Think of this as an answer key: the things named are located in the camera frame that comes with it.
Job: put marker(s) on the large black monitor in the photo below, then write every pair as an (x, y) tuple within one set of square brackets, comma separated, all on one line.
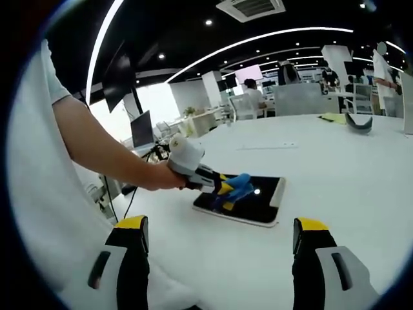
[(119, 80)]

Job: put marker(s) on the potted green plant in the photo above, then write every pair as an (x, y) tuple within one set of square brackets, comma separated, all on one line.
[(190, 111)]

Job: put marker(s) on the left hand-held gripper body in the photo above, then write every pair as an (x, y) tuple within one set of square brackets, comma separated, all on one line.
[(187, 158)]

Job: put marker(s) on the ceiling air conditioner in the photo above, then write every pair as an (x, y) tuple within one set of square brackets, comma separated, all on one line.
[(251, 8)]

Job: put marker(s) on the yellow paper sheet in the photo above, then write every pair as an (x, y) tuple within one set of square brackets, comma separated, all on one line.
[(335, 118)]

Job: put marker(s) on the black tablet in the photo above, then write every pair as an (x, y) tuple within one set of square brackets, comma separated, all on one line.
[(258, 206)]

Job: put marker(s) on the pale wall screen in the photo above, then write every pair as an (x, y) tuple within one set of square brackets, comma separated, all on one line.
[(248, 72)]

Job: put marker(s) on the grey curved headband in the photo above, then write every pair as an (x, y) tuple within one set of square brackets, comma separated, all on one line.
[(358, 127)]

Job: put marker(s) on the white table socket strip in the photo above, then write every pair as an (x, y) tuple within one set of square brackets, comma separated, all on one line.
[(267, 147)]

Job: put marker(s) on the blue cleaning cloth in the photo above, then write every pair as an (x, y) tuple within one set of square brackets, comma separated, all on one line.
[(240, 185)]

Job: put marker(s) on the curved ceiling light strip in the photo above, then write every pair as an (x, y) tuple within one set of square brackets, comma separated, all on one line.
[(258, 38)]

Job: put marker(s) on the white office chair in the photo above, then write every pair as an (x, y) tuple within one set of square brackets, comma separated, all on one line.
[(361, 97), (243, 106)]

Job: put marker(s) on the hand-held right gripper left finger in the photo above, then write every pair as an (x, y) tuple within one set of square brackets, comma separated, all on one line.
[(132, 258)]

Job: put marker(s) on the straight ceiling light strip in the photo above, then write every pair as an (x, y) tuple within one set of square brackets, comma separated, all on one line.
[(100, 45)]

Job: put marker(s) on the wide grey desk divider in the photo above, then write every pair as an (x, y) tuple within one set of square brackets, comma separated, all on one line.
[(303, 100)]

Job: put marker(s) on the person's white shirt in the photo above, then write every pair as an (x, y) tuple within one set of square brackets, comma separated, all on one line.
[(38, 193)]

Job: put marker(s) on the person's left hand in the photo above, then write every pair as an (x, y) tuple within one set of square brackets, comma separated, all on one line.
[(164, 179)]

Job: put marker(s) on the grey laptop screen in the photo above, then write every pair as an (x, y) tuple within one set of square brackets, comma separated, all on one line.
[(142, 130)]

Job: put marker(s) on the narrow grey desk divider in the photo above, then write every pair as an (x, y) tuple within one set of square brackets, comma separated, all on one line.
[(407, 106)]

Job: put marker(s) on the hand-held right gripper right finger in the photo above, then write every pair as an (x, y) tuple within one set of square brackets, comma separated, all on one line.
[(309, 261)]

